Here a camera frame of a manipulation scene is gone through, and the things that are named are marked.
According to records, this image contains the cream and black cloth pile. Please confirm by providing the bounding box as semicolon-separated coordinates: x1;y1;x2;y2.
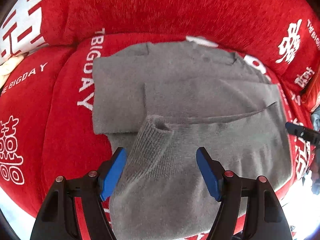
0;55;25;85

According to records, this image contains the grey-blue cloth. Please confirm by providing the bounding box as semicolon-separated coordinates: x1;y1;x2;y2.
310;110;320;132

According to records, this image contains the red printed sofa cover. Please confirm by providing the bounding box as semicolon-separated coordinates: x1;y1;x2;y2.
0;0;320;240

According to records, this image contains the grey knit sweater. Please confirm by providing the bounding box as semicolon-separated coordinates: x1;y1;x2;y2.
92;41;293;236

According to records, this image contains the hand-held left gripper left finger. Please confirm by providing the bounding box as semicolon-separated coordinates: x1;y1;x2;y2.
29;147;127;240

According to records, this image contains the orange fuzzy cloth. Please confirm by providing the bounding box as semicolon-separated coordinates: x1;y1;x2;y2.
301;76;320;113

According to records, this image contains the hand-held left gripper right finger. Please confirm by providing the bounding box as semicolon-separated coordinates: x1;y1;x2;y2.
196;147;293;240

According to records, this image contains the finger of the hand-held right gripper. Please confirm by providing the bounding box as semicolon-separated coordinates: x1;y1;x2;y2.
285;122;320;148

